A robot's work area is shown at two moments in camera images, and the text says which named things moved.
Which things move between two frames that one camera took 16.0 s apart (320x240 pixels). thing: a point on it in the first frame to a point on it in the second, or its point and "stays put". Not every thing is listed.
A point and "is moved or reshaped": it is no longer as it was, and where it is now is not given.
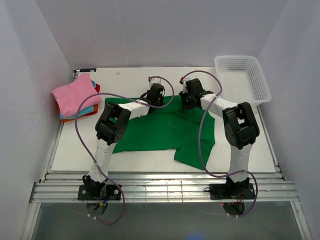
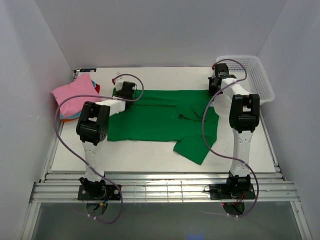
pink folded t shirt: [69, 98] stays put
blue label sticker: [88, 70] stays put
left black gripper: [161, 103] to [118, 93]
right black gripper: [185, 106] to [211, 92]
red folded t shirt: [97, 87] stays put
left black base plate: [112, 193] stays put
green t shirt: [191, 133] is moved or reshaped
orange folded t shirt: [95, 109] stays put
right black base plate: [220, 191] stays put
